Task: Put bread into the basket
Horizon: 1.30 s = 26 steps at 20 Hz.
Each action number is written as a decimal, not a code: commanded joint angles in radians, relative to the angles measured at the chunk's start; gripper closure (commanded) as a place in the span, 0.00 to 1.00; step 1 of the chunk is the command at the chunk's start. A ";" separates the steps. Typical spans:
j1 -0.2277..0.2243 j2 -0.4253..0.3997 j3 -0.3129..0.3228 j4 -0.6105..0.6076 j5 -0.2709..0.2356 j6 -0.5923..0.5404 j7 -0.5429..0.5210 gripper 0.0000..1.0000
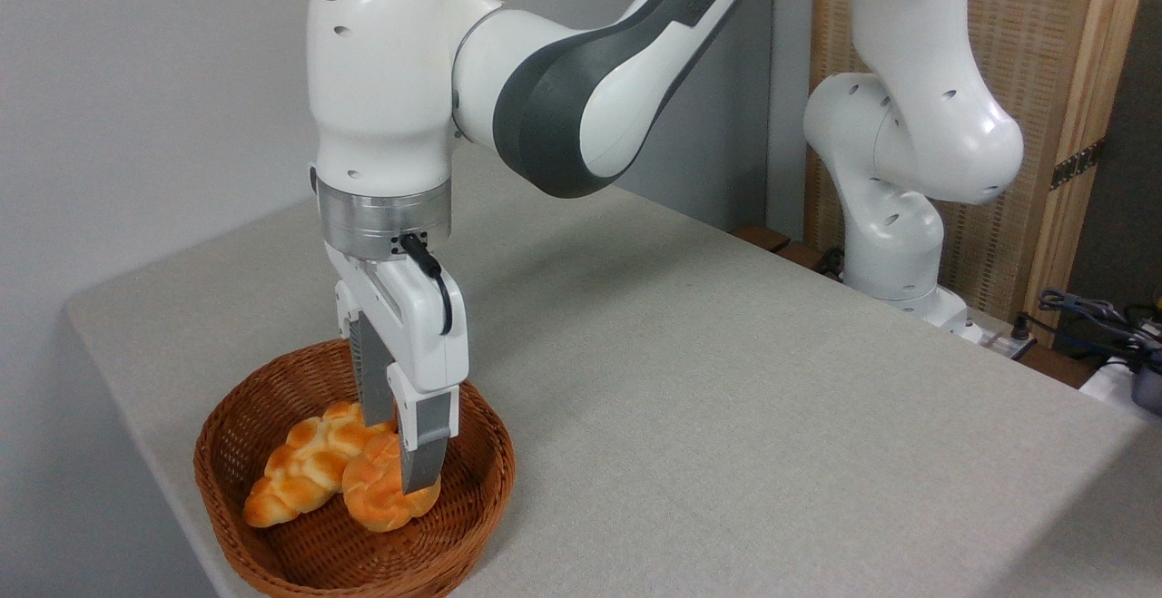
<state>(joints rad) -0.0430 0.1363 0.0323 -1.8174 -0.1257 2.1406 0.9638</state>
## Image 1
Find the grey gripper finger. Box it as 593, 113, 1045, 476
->
388, 366, 461, 495
347, 311, 398, 428

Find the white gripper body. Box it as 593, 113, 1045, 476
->
324, 239, 471, 394

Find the round braided bread bun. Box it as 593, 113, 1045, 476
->
341, 431, 443, 534

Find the long braided bread loaf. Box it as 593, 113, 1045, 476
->
242, 401, 399, 529

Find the brown woven wicker basket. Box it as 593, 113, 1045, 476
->
193, 338, 517, 598

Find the brown wooden base board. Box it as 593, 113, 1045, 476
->
733, 223, 847, 279

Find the dark metal screen hinge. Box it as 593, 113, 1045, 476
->
1049, 137, 1107, 191

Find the wooden framed woven screen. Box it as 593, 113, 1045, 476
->
804, 0, 1155, 350

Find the dark grey container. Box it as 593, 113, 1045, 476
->
1129, 351, 1162, 417

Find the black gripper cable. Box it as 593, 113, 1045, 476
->
399, 232, 454, 337

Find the bundle of dark cables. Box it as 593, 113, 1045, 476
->
1013, 287, 1162, 365

